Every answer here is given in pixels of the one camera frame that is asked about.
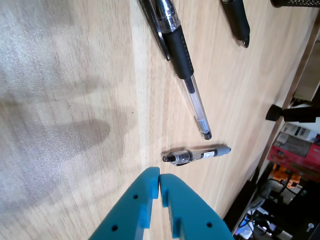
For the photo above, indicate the white labelled box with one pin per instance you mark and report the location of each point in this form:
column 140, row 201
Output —
column 297, row 130

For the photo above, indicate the red cardboard box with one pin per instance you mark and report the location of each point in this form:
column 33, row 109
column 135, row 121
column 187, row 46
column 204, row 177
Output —
column 292, row 152

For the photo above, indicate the pens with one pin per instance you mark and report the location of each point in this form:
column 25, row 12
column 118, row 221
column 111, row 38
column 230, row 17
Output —
column 178, row 47

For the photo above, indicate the grey grip retractable pen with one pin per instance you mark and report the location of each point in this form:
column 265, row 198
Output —
column 200, row 155

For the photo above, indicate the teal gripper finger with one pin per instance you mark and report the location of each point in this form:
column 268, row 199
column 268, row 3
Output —
column 192, row 212
column 130, row 212

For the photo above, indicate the black mesh pen holder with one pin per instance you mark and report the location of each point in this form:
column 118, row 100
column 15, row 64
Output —
column 295, row 3

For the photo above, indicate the orange plastic object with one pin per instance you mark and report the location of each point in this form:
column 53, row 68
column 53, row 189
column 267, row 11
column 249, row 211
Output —
column 282, row 175

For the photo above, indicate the black grip silver-band pen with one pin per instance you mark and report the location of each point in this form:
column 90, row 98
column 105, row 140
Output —
column 237, row 20

